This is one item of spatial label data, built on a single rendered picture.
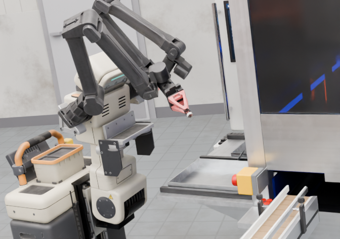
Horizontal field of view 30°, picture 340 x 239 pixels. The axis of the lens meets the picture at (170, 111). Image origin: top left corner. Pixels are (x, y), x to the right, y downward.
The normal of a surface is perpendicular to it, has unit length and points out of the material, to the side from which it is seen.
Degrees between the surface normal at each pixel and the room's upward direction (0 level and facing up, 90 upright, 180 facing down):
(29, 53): 90
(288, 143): 90
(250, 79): 90
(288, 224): 0
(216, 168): 0
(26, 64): 90
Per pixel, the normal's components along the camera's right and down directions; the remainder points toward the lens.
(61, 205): 0.85, 0.01
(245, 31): -0.49, 0.29
